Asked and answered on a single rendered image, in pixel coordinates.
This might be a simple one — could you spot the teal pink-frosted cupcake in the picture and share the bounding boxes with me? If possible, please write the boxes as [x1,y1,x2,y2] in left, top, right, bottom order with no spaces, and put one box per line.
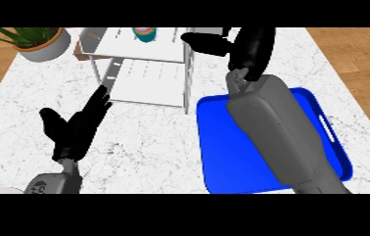
[132,27,158,44]

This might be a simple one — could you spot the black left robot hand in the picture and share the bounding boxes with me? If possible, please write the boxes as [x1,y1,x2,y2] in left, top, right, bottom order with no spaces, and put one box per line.
[39,84,114,163]

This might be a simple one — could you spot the white tiered wire basket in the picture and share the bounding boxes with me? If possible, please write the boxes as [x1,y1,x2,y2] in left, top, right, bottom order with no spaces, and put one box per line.
[79,27,232,115]

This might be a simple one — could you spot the blue plastic tray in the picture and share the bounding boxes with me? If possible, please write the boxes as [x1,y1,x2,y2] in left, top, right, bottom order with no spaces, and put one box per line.
[195,86,354,195]

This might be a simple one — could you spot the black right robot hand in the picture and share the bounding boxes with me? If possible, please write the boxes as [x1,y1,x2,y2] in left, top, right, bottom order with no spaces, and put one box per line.
[182,27,278,82]

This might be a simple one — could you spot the green plant in grey pot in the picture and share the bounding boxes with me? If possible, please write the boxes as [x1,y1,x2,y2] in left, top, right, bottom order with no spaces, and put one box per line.
[0,27,73,64]

